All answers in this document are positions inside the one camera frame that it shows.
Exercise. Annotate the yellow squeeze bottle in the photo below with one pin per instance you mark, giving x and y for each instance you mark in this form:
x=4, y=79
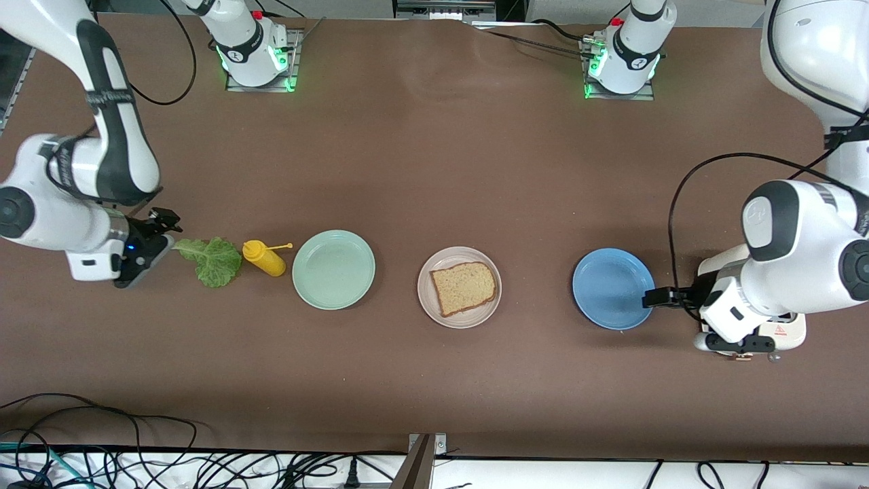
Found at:
x=266, y=259

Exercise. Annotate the black power plug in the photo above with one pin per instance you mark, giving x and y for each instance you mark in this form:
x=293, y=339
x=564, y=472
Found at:
x=352, y=475

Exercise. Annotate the blue plate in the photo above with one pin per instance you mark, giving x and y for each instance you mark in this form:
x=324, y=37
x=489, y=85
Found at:
x=614, y=288

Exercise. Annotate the beige plate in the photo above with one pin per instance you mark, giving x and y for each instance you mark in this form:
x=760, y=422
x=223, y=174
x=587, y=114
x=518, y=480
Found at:
x=461, y=253

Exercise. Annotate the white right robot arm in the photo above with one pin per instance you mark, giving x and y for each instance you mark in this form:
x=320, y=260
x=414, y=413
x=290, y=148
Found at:
x=41, y=210

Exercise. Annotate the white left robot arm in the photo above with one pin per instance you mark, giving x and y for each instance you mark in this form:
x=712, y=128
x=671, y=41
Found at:
x=801, y=244

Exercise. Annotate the mint green plate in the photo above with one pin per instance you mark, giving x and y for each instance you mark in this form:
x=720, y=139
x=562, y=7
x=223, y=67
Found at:
x=333, y=269

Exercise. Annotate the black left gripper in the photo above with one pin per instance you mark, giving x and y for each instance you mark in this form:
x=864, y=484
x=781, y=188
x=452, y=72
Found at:
x=687, y=297

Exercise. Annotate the brown bread slice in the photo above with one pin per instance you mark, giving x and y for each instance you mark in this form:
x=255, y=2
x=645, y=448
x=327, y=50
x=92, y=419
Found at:
x=465, y=288

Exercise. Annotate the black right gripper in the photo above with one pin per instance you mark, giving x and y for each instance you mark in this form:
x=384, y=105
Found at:
x=144, y=233

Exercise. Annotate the metal table bracket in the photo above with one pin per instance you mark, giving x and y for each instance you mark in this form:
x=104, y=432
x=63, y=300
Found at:
x=417, y=468

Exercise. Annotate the white two-slot toaster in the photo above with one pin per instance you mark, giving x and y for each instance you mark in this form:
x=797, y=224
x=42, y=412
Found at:
x=791, y=333

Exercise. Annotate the grey toaster knob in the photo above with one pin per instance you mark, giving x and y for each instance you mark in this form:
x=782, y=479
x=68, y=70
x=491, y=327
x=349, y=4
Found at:
x=774, y=355

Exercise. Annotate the green lettuce leaf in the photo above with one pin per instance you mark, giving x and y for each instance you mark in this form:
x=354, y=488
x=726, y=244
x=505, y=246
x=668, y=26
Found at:
x=216, y=261

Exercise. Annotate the black metal equipment box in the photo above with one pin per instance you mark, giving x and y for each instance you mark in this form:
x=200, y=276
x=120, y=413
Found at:
x=445, y=8

